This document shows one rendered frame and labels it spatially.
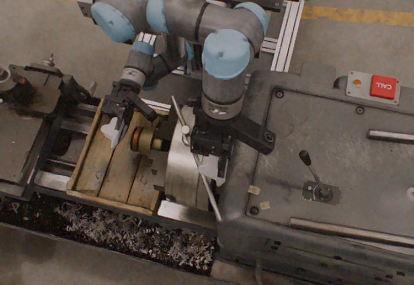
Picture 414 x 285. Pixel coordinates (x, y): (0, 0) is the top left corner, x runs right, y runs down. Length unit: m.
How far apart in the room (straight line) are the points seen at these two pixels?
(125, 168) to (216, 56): 0.88
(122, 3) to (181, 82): 1.29
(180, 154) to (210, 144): 0.29
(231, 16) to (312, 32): 2.05
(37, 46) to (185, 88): 1.07
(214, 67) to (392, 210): 0.60
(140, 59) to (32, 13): 1.82
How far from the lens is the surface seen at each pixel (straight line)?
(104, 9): 1.14
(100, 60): 2.80
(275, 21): 2.60
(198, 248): 1.75
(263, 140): 0.86
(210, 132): 0.86
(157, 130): 1.26
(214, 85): 0.74
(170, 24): 0.83
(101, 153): 1.55
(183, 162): 1.14
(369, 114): 1.19
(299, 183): 1.09
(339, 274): 1.47
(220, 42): 0.71
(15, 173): 1.54
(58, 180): 1.59
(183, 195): 1.19
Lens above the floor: 2.29
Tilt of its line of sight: 67 degrees down
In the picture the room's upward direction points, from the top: 7 degrees counter-clockwise
